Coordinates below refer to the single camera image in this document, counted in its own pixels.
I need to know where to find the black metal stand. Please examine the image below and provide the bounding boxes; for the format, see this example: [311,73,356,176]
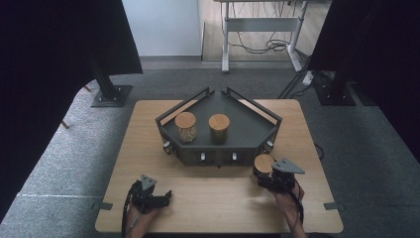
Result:
[312,69,359,107]
[86,54,134,109]

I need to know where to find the glass jar with dark contents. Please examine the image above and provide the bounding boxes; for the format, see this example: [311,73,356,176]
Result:
[207,113,231,145]

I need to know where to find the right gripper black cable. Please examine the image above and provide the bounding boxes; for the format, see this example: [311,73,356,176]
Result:
[286,179,305,234]

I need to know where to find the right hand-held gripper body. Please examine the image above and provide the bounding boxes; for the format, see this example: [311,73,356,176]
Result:
[258,158,306,194]

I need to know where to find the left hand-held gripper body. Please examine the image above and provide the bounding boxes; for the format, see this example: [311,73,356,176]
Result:
[130,174,159,213]

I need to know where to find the person's right hand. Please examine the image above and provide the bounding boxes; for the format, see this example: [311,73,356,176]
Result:
[271,184,305,217]

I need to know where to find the white metal desk frame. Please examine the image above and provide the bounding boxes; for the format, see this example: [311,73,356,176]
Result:
[212,0,311,74]

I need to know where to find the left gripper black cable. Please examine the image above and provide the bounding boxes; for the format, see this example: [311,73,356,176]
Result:
[121,180,139,238]

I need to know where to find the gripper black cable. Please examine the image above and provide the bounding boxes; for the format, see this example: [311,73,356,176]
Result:
[286,179,305,234]
[121,180,139,238]

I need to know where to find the bundle of black cables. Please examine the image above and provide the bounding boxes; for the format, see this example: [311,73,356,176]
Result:
[227,0,306,55]

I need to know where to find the glass jar with pale nuts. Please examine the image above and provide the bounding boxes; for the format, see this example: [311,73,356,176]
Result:
[173,111,198,144]

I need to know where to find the black floor cables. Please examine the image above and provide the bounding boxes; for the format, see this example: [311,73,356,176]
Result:
[277,49,313,100]

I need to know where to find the black corner shelf rack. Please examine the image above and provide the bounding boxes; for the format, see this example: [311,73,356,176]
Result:
[155,86,283,168]

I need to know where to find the black cable loop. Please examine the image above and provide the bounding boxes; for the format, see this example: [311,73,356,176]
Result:
[313,143,326,162]

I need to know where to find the grey table edge bracket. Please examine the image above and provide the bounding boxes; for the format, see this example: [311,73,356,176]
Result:
[91,201,114,212]
[323,201,347,212]

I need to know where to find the black curtain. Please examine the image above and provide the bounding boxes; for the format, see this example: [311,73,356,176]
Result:
[0,0,144,223]
[307,0,420,164]

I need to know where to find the white power strip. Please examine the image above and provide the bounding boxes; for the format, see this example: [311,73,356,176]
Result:
[301,70,315,87]

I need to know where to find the person's left hand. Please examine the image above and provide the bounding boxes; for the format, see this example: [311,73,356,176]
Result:
[127,201,160,232]

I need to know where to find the small jar with cork lid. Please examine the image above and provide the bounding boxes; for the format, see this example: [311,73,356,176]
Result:
[253,153,275,178]

